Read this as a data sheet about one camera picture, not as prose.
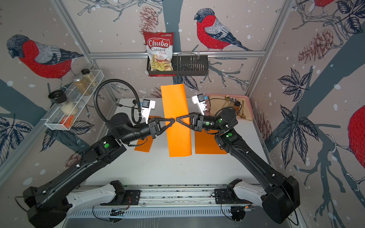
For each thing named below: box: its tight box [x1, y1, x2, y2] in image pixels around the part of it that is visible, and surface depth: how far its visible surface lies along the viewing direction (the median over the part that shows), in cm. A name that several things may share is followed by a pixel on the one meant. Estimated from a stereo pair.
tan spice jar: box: [81, 68, 99, 87], surface depth 83 cm
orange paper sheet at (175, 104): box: [160, 83, 193, 158], surface depth 56 cm
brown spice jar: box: [73, 76, 93, 96], surface depth 78 cm
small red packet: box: [59, 115, 74, 128], surface depth 67 cm
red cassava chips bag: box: [143, 31, 177, 77], surface depth 85 cm
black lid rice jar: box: [48, 89, 79, 117], surface depth 67 cm
